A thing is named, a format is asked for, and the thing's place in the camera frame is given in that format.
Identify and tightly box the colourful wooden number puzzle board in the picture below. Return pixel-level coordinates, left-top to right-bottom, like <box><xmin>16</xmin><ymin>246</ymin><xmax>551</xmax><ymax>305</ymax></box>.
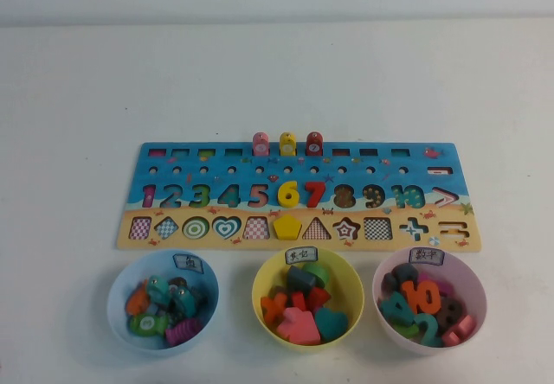
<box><xmin>115</xmin><ymin>141</ymin><xmax>481</xmax><ymax>253</ymax></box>

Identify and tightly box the red wooden fish piece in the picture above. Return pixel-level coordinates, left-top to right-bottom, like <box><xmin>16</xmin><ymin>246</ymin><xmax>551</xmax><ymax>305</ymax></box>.
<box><xmin>306</xmin><ymin>131</ymin><xmax>324</xmax><ymax>157</ymax></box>

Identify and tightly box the yellow wooden fish piece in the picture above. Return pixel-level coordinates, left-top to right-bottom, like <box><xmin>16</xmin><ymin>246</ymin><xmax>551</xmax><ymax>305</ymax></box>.
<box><xmin>279</xmin><ymin>131</ymin><xmax>298</xmax><ymax>157</ymax></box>

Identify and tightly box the pink wooden fish piece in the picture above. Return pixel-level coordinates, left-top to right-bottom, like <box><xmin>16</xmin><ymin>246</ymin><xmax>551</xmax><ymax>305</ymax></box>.
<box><xmin>252</xmin><ymin>131</ymin><xmax>270</xmax><ymax>157</ymax></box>

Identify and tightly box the yellow wooden pentagon piece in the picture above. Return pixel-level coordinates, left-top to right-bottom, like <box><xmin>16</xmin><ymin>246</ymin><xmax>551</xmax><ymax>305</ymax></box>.
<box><xmin>272</xmin><ymin>214</ymin><xmax>303</xmax><ymax>240</ymax></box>

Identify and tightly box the paper label on yellow bowl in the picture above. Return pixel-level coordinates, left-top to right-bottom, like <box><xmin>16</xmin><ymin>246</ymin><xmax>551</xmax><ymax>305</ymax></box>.
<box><xmin>284</xmin><ymin>246</ymin><xmax>319</xmax><ymax>266</ymax></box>

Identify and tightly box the green wooden round piece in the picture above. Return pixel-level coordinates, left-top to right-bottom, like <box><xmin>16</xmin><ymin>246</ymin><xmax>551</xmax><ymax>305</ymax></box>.
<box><xmin>301</xmin><ymin>260</ymin><xmax>331</xmax><ymax>288</ymax></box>

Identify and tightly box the paper label on blue bowl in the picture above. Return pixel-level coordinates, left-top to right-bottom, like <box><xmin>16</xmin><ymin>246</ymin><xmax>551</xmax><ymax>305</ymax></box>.
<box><xmin>172</xmin><ymin>253</ymin><xmax>207</xmax><ymax>273</ymax></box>

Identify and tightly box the red wooden shape piece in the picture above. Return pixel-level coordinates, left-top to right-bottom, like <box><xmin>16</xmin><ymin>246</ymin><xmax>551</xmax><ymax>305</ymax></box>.
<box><xmin>307</xmin><ymin>287</ymin><xmax>333</xmax><ymax>314</ymax></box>

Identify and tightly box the orange wooden cross piece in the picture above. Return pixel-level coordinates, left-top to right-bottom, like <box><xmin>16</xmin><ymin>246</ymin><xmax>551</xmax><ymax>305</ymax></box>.
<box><xmin>261</xmin><ymin>291</ymin><xmax>289</xmax><ymax>325</ymax></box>

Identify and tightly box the yellow plastic bowl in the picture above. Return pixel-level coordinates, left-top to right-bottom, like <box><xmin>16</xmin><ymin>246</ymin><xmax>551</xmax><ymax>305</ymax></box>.
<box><xmin>251</xmin><ymin>247</ymin><xmax>365</xmax><ymax>355</ymax></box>

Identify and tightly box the dark teal wooden fish piece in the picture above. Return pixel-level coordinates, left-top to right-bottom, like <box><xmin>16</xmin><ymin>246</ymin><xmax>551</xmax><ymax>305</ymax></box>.
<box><xmin>167</xmin><ymin>286</ymin><xmax>200</xmax><ymax>316</ymax></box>

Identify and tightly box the grey wooden number piece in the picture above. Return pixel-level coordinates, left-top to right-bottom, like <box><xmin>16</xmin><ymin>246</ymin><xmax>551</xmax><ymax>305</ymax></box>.
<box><xmin>383</xmin><ymin>264</ymin><xmax>419</xmax><ymax>292</ymax></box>

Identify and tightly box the teal wooden heart piece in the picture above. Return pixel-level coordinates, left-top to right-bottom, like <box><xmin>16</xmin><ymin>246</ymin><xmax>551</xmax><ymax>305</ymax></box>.
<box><xmin>314</xmin><ymin>307</ymin><xmax>350</xmax><ymax>342</ymax></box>

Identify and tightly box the paper label on pink bowl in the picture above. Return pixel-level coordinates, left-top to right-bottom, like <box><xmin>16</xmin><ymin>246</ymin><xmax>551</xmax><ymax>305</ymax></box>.
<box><xmin>409</xmin><ymin>247</ymin><xmax>447</xmax><ymax>267</ymax></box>

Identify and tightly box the purple wooden fish piece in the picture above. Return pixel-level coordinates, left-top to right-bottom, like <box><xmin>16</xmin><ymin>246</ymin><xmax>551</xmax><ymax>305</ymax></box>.
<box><xmin>164</xmin><ymin>318</ymin><xmax>203</xmax><ymax>347</ymax></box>

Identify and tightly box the orange wooden fish piece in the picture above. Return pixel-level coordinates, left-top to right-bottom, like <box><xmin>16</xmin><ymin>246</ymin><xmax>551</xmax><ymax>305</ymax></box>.
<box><xmin>126</xmin><ymin>286</ymin><xmax>151</xmax><ymax>316</ymax></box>

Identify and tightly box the magenta wooden number piece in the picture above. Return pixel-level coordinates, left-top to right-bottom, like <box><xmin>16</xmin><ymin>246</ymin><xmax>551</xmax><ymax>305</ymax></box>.
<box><xmin>417</xmin><ymin>271</ymin><xmax>454</xmax><ymax>297</ymax></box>

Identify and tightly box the green wooden fish piece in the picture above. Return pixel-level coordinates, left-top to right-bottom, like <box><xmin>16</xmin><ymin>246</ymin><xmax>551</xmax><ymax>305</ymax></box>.
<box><xmin>128</xmin><ymin>312</ymin><xmax>168</xmax><ymax>337</ymax></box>

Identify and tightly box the light blue plastic bowl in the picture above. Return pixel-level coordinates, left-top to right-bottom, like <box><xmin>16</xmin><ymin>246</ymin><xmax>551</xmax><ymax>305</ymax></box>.
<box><xmin>106</xmin><ymin>249</ymin><xmax>221</xmax><ymax>350</ymax></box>

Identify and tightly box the pink plastic bowl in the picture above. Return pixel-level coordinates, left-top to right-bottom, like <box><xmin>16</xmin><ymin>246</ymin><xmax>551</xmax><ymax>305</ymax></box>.
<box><xmin>371</xmin><ymin>247</ymin><xmax>489</xmax><ymax>356</ymax></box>

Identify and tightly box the yellow wooden number six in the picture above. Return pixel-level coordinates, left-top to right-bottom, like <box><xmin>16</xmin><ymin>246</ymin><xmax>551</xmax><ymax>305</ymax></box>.
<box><xmin>276</xmin><ymin>179</ymin><xmax>300</xmax><ymax>208</ymax></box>

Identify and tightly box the red wooden number seven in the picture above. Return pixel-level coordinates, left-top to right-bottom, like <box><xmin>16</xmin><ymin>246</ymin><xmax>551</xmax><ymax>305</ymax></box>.
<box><xmin>305</xmin><ymin>180</ymin><xmax>327</xmax><ymax>208</ymax></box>

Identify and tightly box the dark teal wooden block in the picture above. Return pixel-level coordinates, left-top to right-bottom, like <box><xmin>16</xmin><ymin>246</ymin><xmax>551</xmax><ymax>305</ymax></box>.
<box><xmin>286</xmin><ymin>266</ymin><xmax>317</xmax><ymax>294</ymax></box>

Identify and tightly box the teal wooden number four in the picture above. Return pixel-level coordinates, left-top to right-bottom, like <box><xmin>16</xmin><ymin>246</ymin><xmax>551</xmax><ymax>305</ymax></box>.
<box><xmin>379</xmin><ymin>296</ymin><xmax>419</xmax><ymax>328</ymax></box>

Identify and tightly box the orange wooden number ten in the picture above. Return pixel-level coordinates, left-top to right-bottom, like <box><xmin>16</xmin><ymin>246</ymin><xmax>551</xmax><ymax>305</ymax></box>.
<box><xmin>400</xmin><ymin>278</ymin><xmax>441</xmax><ymax>315</ymax></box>

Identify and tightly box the teal wooden number two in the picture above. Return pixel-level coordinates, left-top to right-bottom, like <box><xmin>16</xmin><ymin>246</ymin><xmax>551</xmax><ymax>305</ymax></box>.
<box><xmin>409</xmin><ymin>312</ymin><xmax>443</xmax><ymax>347</ymax></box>

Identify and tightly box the brown wooden number eight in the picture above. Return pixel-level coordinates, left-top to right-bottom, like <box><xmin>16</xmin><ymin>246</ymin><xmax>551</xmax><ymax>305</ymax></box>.
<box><xmin>435</xmin><ymin>298</ymin><xmax>462</xmax><ymax>331</ymax></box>

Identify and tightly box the pink wooden equals sign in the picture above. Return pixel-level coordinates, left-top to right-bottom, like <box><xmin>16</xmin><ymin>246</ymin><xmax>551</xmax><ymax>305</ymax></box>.
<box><xmin>441</xmin><ymin>317</ymin><xmax>477</xmax><ymax>345</ymax></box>

